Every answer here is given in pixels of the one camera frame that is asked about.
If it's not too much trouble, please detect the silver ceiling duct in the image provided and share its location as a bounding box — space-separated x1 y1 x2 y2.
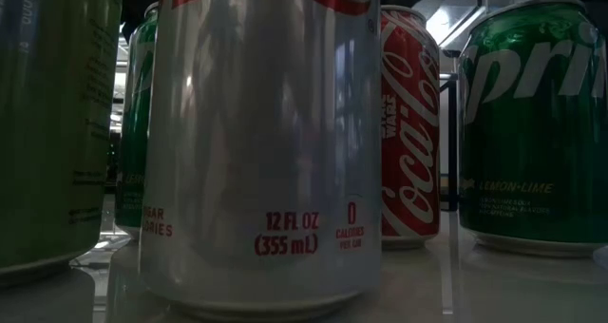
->
412 0 490 48

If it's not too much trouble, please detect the green Sprite can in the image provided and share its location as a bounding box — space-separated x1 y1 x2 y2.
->
458 0 608 257
115 2 161 241

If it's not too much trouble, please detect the red Coca-Cola can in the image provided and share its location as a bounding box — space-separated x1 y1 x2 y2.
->
379 4 442 251

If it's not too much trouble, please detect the silver Diet Coke can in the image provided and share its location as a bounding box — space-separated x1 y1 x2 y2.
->
140 0 384 322

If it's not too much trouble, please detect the lime green beverage can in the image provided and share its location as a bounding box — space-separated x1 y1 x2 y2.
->
0 0 124 286

